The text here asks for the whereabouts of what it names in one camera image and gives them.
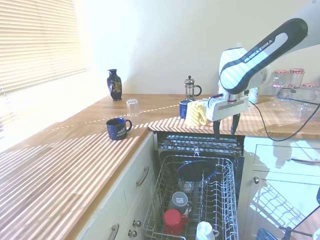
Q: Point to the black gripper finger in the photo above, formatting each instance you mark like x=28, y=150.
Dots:
x=235, y=123
x=217, y=128

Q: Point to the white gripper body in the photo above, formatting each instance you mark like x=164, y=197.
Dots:
x=225, y=108

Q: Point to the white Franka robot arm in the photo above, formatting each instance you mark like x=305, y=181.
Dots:
x=262, y=53

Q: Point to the dishwasher cutlery rack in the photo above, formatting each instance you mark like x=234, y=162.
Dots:
x=197, y=142

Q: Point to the yellow mug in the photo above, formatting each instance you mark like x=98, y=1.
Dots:
x=193, y=115

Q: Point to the plain blue mug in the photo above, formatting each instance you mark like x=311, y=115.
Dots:
x=183, y=108

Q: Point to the small clear glass cup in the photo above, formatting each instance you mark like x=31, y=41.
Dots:
x=186, y=185

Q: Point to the grey mug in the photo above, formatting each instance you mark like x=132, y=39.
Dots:
x=178, y=200

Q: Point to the dark blue printed mug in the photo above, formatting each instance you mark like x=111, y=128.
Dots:
x=116, y=130

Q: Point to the red mug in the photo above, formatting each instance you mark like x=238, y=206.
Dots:
x=172, y=221

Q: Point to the green drinks can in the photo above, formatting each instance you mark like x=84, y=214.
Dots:
x=253, y=96

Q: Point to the glass French press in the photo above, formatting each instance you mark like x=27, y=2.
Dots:
x=190, y=88

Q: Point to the dark blue bowl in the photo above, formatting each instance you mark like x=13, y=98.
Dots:
x=195, y=170

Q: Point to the small jar red checked lid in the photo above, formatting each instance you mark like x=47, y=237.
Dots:
x=277, y=90
x=311, y=85

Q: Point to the round metal cabinet knob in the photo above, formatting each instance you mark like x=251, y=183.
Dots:
x=256, y=179
x=132, y=233
x=136, y=223

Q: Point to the glass jar red checked lid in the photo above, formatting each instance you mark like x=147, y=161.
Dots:
x=281, y=77
x=297, y=76

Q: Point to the clear glass tumbler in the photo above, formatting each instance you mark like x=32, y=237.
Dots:
x=307, y=112

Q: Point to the clear drinking glass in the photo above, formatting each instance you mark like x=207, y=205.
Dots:
x=132, y=107

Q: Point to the dark blue vase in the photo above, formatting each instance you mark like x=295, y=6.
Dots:
x=114, y=85

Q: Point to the blue object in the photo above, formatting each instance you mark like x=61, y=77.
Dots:
x=265, y=235

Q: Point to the window blind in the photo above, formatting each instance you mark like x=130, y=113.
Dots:
x=37, y=42

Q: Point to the black camera stand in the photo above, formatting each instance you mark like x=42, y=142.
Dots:
x=288, y=231

